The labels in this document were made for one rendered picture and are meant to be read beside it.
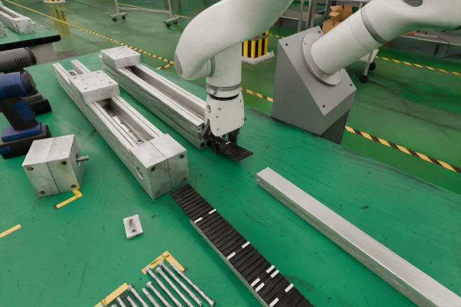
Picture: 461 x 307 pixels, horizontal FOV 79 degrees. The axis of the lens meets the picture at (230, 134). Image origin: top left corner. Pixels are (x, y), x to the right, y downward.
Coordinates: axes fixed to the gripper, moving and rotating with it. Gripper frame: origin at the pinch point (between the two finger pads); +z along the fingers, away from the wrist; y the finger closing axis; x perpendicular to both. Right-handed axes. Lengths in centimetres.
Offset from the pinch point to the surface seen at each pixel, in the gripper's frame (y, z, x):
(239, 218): -12.2, 3.1, -20.2
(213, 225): -19.1, -0.4, -20.6
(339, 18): 442, 50, 230
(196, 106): 2.4, -4.1, 16.9
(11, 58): -37, -17, 59
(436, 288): 1, 0, -52
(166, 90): 2.4, -3.1, 36.3
